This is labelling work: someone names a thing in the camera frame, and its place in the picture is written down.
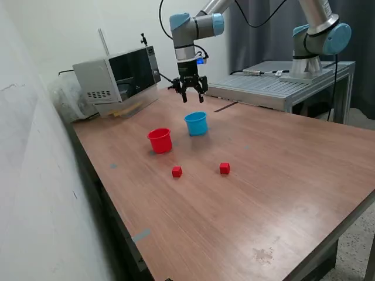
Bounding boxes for black two-finger gripper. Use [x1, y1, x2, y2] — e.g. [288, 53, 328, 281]
[173, 59, 209, 104]

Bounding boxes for blue round bin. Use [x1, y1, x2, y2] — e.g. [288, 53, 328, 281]
[183, 111, 209, 137]

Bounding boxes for red round bin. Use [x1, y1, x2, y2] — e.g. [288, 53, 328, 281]
[146, 128, 173, 155]

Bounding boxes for dark brown tape strip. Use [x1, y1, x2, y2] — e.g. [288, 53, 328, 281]
[214, 101, 238, 113]

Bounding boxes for slotted aluminium robot stand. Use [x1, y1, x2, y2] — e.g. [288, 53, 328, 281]
[203, 60, 357, 125]

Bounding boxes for wooden shim pieces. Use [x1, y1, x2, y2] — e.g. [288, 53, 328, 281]
[107, 101, 144, 118]

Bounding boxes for dark grey curtain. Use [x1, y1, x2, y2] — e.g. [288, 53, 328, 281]
[227, 0, 375, 121]

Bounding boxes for silver microwave oven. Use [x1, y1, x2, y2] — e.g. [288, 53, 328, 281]
[72, 45, 162, 104]

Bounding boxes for aluminium robot mounting plate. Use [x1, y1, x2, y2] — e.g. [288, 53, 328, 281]
[278, 68, 334, 84]

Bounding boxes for clear plastic bag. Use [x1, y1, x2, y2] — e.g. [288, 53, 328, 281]
[48, 71, 99, 124]

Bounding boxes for long grey tape strip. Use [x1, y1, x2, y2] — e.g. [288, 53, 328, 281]
[131, 228, 152, 244]

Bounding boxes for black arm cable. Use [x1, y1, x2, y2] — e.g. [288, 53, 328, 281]
[159, 0, 338, 121]

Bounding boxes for white wall strip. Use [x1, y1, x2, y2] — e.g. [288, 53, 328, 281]
[98, 28, 111, 56]

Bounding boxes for grey metal table bracket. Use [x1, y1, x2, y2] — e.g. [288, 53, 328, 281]
[125, 237, 148, 272]

